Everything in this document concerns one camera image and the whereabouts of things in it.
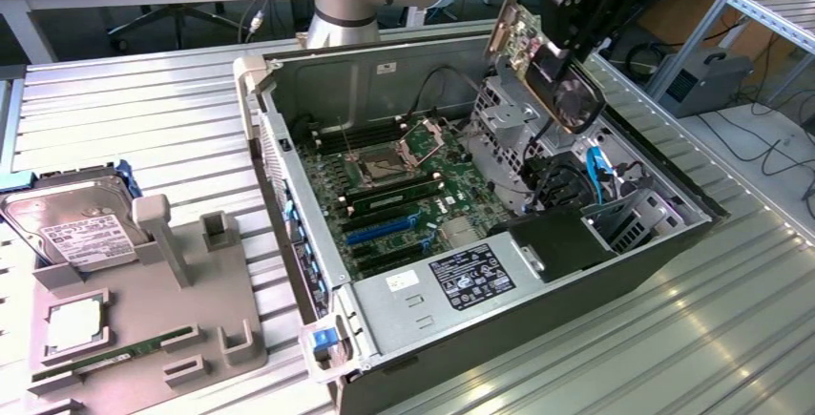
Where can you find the graphics card with black cooler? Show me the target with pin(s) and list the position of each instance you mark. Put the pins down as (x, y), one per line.
(572, 100)

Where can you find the blue expansion slot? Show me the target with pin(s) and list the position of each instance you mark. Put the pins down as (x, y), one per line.
(381, 231)

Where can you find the grey box device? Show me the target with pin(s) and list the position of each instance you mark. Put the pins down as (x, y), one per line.
(707, 81)

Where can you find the black plastic air shroud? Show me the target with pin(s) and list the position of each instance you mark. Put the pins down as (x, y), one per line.
(560, 243)

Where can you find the RAM stick with white label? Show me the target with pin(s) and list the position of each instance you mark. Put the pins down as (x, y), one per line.
(384, 201)

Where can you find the grey parts rack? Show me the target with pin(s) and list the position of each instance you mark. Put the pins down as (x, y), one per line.
(146, 319)

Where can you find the silver chipset heatsink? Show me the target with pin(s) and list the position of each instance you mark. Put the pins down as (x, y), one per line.
(457, 231)

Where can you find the blue disk carrier bracket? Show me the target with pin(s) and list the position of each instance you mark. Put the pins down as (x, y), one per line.
(16, 181)

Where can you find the metal socket cover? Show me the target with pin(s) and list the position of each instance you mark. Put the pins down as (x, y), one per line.
(423, 140)

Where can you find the silver power supply unit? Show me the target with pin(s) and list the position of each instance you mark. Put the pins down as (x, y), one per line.
(395, 315)

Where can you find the silver perforated disk bay cage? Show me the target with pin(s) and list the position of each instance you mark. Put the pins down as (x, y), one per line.
(503, 119)

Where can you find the open black PC case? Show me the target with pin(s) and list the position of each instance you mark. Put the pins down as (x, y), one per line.
(572, 300)

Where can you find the silver CPU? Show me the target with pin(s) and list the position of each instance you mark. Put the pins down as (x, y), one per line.
(73, 326)

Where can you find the black office chair base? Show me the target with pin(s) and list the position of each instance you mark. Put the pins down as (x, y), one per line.
(175, 16)

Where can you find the thin metal locking lever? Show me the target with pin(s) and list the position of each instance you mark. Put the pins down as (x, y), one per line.
(348, 143)

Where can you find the aluminium frame table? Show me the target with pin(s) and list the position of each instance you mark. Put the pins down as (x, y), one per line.
(783, 9)

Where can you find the green RAM stick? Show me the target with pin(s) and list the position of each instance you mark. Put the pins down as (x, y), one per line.
(136, 349)

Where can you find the green motherboard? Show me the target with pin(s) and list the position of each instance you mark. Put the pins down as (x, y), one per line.
(457, 186)

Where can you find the silver hard disk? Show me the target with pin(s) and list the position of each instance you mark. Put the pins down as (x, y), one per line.
(64, 224)

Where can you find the CPU socket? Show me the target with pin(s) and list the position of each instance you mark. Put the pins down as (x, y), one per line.
(381, 167)

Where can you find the blue case latch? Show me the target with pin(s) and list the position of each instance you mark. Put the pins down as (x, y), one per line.
(323, 338)

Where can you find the black expansion slot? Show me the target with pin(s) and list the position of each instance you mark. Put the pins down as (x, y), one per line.
(391, 268)
(379, 218)
(388, 252)

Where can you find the silver disk bay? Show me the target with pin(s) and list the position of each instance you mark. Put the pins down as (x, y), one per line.
(643, 219)

